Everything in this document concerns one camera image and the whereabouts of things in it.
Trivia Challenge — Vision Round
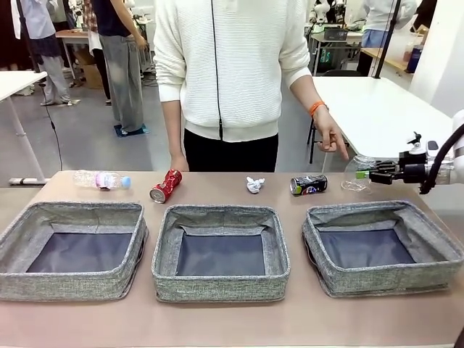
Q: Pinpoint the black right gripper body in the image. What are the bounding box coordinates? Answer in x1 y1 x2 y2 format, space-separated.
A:
397 151 438 184

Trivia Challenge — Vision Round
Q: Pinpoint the crushed black soda can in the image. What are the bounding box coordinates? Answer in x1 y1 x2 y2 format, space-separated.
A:
289 174 329 197

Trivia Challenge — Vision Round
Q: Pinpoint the white paper ball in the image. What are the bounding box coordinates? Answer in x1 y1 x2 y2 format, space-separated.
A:
245 175 267 194

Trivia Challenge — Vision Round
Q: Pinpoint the crushed red soda can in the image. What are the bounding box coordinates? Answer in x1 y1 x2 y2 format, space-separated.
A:
149 168 183 203

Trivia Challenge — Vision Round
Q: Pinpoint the clear pink-label water bottle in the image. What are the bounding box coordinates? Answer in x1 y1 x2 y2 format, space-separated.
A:
73 169 132 191

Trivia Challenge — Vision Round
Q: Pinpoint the person's right forearm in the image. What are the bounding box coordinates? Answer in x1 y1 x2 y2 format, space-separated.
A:
161 99 186 160

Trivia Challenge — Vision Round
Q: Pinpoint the person's left forearm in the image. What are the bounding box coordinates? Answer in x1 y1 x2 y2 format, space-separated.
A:
289 75 327 112

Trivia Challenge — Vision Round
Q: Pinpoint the person's left hand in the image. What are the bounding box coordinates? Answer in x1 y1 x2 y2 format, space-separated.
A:
311 106 351 162

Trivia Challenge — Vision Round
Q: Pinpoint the person's right hand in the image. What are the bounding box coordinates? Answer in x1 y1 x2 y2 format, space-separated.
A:
169 154 190 173

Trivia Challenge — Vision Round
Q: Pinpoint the white table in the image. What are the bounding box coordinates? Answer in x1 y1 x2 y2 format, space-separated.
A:
310 75 457 174
0 70 50 187

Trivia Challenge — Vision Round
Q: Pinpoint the grey fabric basket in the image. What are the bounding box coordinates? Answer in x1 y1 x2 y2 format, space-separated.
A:
302 199 464 299
0 201 149 302
151 204 291 303

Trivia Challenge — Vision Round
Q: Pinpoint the wooden top bench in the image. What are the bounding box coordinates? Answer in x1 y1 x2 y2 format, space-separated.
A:
360 46 418 73

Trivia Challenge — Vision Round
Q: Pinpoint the blue liquid bottle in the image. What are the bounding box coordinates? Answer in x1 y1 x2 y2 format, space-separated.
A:
405 39 423 74

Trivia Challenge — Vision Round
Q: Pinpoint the black stand pole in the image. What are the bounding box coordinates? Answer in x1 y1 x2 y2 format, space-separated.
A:
16 0 44 73
372 0 402 80

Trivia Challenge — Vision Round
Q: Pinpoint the grey metal table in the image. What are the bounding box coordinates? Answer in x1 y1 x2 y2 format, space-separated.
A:
310 31 363 75

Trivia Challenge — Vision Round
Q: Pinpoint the black plastic crate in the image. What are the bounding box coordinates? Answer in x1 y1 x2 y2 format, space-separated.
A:
323 28 349 41

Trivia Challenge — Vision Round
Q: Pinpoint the person in white shirt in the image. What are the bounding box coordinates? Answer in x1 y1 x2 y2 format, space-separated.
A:
357 0 418 77

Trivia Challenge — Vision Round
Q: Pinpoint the person in white sweater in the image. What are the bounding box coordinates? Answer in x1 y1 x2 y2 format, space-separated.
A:
152 0 312 173

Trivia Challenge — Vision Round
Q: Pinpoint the person in wide grey trousers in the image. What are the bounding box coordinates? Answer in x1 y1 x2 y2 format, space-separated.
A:
90 0 149 134

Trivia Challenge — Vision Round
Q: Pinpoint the cardboard box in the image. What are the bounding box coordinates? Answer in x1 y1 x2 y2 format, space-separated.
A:
74 49 105 90

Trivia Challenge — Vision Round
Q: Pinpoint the person in plaid shirt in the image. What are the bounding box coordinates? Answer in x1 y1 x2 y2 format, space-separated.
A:
81 0 112 104

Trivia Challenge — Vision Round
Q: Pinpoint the wooden top table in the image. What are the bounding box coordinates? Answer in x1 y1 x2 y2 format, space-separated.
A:
54 29 91 80

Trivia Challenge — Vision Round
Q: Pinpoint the person in light blue shirt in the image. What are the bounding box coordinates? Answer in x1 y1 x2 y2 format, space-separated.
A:
20 0 73 107

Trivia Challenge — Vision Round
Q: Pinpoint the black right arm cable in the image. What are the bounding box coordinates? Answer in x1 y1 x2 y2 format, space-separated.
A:
419 124 464 196

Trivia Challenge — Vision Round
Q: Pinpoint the thin black hanging cord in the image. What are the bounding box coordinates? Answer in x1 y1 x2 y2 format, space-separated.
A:
211 0 224 141

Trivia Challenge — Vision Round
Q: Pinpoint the thin black floor cable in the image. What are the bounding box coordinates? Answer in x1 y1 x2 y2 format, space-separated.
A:
41 81 65 171

